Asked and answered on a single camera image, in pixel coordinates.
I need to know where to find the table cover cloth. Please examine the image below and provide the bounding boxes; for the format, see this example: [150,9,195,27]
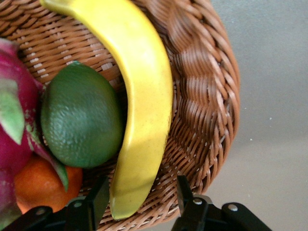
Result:
[208,0,308,231]

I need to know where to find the green avocado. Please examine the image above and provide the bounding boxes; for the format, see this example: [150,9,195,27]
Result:
[40,60,125,169]

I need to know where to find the brown wicker basket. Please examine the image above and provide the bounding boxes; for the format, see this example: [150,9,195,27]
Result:
[0,0,241,231]

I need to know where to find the orange tangerine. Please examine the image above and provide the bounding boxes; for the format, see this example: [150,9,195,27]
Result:
[13,154,84,215]

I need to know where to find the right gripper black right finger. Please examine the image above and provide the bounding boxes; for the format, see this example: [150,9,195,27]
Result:
[171,175,274,231]

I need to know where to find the yellow banana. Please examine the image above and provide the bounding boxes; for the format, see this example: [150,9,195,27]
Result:
[39,0,174,221]

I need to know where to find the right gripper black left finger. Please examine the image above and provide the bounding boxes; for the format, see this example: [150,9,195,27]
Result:
[0,177,110,231]

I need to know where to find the pink dragon fruit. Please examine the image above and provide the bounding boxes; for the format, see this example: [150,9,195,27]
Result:
[0,38,69,224]

